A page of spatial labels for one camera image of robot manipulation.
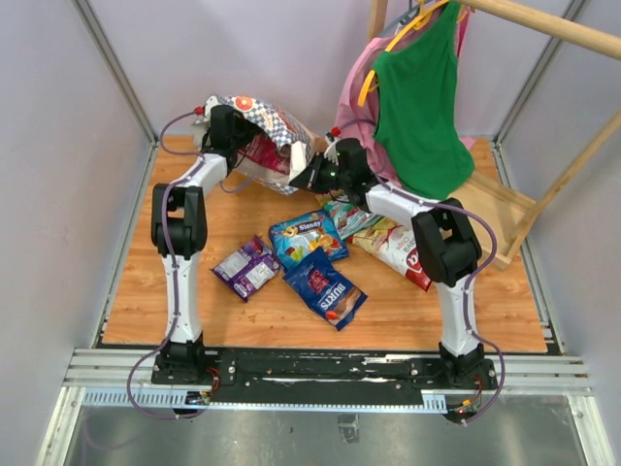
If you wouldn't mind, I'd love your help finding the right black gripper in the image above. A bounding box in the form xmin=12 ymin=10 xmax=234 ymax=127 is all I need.
xmin=290 ymin=152 xmax=351 ymax=195

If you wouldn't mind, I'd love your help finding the blue checkered paper bag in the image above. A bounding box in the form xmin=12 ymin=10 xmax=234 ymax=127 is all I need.
xmin=191 ymin=94 xmax=319 ymax=195

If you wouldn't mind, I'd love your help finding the pink snack packet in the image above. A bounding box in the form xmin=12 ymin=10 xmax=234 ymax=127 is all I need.
xmin=244 ymin=134 xmax=290 ymax=175

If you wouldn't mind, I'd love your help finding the teal snack packet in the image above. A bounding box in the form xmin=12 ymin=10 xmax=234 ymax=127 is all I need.
xmin=319 ymin=200 xmax=382 ymax=240

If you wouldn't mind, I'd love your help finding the blue Slendy candy bag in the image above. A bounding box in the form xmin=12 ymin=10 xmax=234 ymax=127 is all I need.
xmin=268 ymin=209 xmax=349 ymax=272

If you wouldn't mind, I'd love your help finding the pink shirt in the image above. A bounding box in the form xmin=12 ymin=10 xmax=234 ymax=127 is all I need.
xmin=335 ymin=2 xmax=460 ymax=183

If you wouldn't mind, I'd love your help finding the red chips bag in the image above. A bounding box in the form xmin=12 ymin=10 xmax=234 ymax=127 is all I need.
xmin=348 ymin=217 xmax=432 ymax=291

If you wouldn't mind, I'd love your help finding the purple snack packet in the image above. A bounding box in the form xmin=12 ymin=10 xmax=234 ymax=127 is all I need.
xmin=212 ymin=236 xmax=280 ymax=302

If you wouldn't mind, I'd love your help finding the dark blue snack packet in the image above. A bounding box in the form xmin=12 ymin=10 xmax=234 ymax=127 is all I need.
xmin=283 ymin=249 xmax=368 ymax=331

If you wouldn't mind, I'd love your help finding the green tank top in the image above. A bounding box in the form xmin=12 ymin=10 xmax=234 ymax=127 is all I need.
xmin=373 ymin=3 xmax=474 ymax=201

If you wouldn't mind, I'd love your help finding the yellow hanger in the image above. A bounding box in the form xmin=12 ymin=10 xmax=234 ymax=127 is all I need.
xmin=357 ymin=0 xmax=448 ymax=107

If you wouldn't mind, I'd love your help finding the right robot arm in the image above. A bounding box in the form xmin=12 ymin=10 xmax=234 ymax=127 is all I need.
xmin=288 ymin=138 xmax=484 ymax=388

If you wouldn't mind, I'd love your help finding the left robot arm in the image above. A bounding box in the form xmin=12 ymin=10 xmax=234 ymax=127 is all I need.
xmin=150 ymin=104 xmax=256 ymax=387

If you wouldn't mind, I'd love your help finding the grey hanger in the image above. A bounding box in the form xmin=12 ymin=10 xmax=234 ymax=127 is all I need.
xmin=378 ymin=1 xmax=438 ymax=39

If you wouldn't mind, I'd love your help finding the wooden clothes rack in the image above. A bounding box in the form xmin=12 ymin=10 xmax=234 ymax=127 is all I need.
xmin=368 ymin=0 xmax=621 ymax=271

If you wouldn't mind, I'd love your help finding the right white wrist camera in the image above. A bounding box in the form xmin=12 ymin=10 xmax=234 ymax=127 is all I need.
xmin=323 ymin=126 xmax=342 ymax=164

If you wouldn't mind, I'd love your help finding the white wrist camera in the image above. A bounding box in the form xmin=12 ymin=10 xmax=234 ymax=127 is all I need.
xmin=194 ymin=95 xmax=223 ymax=124
xmin=323 ymin=126 xmax=342 ymax=164

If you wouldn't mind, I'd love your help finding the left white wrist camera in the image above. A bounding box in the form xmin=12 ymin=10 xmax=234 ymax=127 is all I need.
xmin=194 ymin=95 xmax=223 ymax=124

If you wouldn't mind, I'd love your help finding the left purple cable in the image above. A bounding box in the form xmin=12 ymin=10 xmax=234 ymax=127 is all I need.
xmin=125 ymin=110 xmax=205 ymax=420

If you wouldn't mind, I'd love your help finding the purple cable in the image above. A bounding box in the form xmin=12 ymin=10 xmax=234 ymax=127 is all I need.
xmin=125 ymin=110 xmax=205 ymax=420
xmin=329 ymin=117 xmax=506 ymax=428

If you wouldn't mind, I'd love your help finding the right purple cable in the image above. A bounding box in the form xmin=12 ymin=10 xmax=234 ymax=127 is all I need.
xmin=329 ymin=117 xmax=506 ymax=428

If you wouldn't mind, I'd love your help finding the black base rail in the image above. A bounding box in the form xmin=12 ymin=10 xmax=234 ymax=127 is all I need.
xmin=150 ymin=344 xmax=502 ymax=417

